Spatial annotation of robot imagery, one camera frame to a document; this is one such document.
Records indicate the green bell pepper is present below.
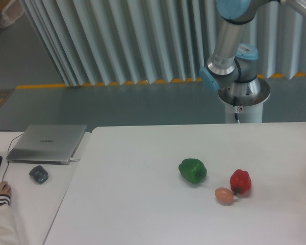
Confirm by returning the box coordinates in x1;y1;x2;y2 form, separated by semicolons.
178;158;208;184

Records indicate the white striped sleeve forearm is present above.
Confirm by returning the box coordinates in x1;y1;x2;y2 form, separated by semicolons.
0;194;20;244

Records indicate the white pleated curtain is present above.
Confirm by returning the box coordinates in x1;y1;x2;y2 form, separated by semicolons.
22;1;306;86

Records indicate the red bell pepper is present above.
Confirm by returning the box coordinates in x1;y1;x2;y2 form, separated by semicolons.
229;169;252;195

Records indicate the brown egg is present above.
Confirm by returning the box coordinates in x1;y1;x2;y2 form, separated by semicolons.
215;187;234;205

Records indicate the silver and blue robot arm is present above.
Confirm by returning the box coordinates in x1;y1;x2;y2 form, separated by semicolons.
199;1;306;91

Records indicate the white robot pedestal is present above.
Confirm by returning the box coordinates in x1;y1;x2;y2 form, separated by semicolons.
218;77;270;124

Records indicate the silver closed laptop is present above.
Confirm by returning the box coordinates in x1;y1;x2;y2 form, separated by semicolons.
7;125;87;165

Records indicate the person's hand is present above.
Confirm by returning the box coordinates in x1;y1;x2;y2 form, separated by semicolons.
0;181;12;197

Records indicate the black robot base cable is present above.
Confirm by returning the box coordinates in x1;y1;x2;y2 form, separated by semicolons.
232;95;241;125

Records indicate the black laptop cable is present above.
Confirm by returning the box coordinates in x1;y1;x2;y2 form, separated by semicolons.
0;130;25;184

